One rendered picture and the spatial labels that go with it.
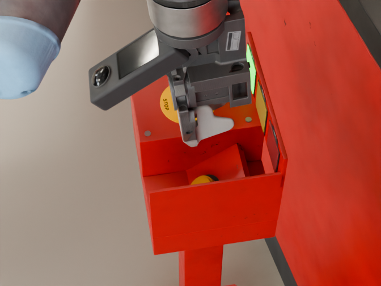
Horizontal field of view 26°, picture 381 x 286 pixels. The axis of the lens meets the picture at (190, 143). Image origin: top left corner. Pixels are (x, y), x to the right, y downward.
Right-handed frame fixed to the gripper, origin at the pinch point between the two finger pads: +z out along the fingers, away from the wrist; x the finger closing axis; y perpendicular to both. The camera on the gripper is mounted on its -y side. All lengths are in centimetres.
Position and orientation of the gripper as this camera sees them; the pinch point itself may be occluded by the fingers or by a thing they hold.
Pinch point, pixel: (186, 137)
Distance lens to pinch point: 94.9
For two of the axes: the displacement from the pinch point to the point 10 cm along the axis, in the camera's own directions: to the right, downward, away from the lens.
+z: 0.9, 5.7, 8.2
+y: 9.8, -1.9, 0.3
